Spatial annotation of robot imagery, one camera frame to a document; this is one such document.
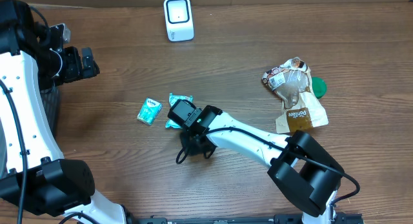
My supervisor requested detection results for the grey plastic mesh basket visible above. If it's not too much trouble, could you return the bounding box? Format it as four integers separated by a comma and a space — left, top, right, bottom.
40, 87, 61, 137

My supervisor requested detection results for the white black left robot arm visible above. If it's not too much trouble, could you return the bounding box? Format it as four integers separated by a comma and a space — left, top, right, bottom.
1, 0, 134, 223

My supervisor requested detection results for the light green wipes pack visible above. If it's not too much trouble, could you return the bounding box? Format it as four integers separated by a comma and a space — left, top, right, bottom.
165, 93, 193, 128

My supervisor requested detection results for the teal white small packet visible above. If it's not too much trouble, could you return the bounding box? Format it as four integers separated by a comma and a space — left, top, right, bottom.
137, 97, 163, 125

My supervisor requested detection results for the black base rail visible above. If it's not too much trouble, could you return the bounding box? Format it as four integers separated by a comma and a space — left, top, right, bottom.
134, 214, 302, 224

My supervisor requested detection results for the green round lid container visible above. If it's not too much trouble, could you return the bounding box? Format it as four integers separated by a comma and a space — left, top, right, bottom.
312, 77, 327, 99

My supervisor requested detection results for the white brown snack bag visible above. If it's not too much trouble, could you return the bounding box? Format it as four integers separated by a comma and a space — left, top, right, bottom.
261, 57, 328, 134

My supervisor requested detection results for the white barcode scanner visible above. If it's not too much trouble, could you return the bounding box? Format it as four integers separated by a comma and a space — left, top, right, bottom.
163, 0, 194, 42

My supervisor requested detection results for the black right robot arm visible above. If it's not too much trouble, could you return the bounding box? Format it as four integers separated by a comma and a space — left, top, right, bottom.
168, 99, 344, 223

